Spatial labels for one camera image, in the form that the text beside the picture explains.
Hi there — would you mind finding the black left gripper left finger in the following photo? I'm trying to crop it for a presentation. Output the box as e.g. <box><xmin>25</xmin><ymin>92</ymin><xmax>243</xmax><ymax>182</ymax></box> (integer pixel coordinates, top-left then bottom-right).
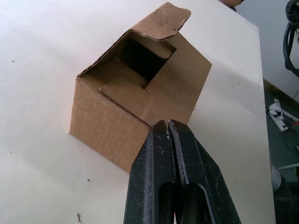
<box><xmin>123</xmin><ymin>119</ymin><xmax>181</xmax><ymax>224</ymax></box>

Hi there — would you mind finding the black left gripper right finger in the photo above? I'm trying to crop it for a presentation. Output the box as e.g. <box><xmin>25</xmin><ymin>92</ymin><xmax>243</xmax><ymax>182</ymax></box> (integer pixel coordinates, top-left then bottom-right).
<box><xmin>168</xmin><ymin>119</ymin><xmax>242</xmax><ymax>224</ymax></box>

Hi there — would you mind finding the small brown cardboard box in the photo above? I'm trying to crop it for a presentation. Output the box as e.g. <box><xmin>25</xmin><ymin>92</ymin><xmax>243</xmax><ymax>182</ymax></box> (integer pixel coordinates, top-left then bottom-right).
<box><xmin>69</xmin><ymin>1</ymin><xmax>213</xmax><ymax>175</ymax></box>

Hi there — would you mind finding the white power strip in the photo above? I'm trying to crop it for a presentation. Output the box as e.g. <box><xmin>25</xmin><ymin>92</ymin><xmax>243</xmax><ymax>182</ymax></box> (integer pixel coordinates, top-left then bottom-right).
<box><xmin>267</xmin><ymin>98</ymin><xmax>299</xmax><ymax>133</ymax></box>

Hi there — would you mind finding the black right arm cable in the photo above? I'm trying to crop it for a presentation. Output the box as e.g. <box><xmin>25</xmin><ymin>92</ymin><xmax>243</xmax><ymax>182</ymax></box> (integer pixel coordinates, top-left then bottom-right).
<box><xmin>283</xmin><ymin>0</ymin><xmax>299</xmax><ymax>77</ymax></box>

